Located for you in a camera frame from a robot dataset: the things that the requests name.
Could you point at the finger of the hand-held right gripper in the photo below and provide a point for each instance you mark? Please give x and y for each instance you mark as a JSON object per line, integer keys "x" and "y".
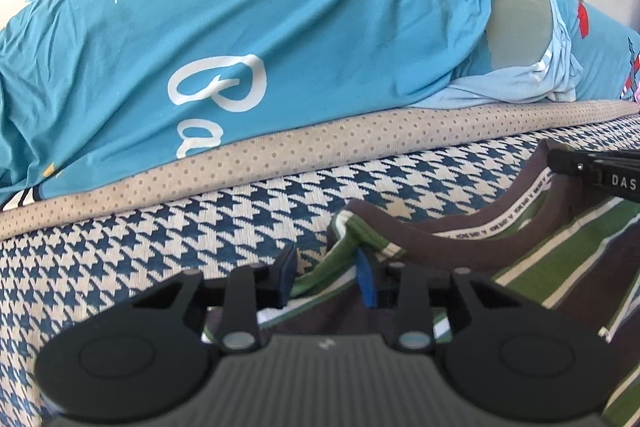
{"x": 570, "y": 164}

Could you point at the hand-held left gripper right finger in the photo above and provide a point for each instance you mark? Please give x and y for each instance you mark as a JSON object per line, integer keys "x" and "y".
{"x": 365, "y": 284}

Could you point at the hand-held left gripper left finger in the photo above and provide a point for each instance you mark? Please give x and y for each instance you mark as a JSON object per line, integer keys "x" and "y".
{"x": 286, "y": 279}

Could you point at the green brown striped shirt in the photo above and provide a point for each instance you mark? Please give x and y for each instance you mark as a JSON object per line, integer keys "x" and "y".
{"x": 500, "y": 247}

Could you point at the light blue cloth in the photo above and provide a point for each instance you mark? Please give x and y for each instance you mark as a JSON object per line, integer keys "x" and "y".
{"x": 500, "y": 89}

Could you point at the blue printed pillow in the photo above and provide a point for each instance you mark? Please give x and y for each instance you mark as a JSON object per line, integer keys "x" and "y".
{"x": 605, "y": 52}

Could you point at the blue houndstooth bed mat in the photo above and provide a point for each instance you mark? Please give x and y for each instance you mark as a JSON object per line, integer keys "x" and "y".
{"x": 175, "y": 227}

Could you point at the grey pillow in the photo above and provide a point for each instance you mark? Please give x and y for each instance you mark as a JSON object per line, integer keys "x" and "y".
{"x": 520, "y": 22}

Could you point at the blue printed quilt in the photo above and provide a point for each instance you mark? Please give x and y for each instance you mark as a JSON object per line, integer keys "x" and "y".
{"x": 300, "y": 17}

